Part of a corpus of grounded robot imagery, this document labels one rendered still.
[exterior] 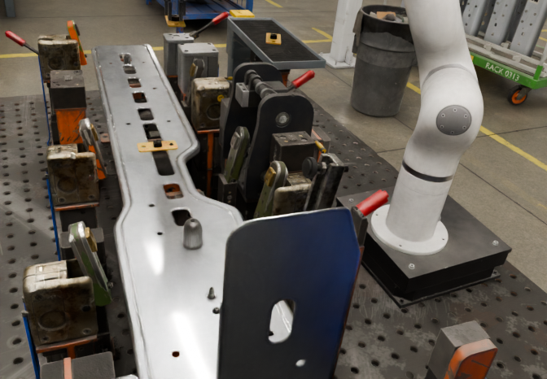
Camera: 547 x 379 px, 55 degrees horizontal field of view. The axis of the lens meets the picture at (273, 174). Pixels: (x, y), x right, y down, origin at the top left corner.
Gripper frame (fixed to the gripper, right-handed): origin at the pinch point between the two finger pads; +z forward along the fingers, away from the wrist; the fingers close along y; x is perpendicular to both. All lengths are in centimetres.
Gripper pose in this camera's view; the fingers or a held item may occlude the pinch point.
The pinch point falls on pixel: (175, 9)
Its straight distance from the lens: 121.2
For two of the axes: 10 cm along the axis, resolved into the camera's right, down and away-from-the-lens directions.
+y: -9.6, 0.6, -2.7
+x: 2.6, 5.3, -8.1
